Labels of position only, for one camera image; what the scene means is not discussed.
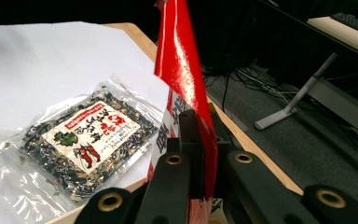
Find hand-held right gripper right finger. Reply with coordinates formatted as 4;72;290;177
209;104;241;157

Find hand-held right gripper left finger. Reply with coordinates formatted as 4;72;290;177
167;108;206;200

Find red and white snack packet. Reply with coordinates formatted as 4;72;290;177
145;0;220;224

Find grey metal stand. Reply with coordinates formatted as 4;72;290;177
254;51;358;143

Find beige packet with green label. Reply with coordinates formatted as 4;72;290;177
210;198;227;224

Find clear packet of dark dried food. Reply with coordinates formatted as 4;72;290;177
0;74;166;218

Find light wooden desk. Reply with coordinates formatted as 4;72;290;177
307;16;358;60

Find white paper sheet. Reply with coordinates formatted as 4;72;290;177
0;21;172;224

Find black keyboard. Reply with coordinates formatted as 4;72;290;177
330;11;358;40

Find bundle of floor cables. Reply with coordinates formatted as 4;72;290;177
202;60;297;105

